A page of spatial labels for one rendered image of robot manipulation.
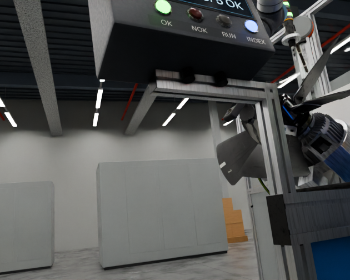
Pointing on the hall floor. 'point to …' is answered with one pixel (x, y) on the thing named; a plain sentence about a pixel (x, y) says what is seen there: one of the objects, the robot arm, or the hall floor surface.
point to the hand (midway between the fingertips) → (261, 143)
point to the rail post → (295, 262)
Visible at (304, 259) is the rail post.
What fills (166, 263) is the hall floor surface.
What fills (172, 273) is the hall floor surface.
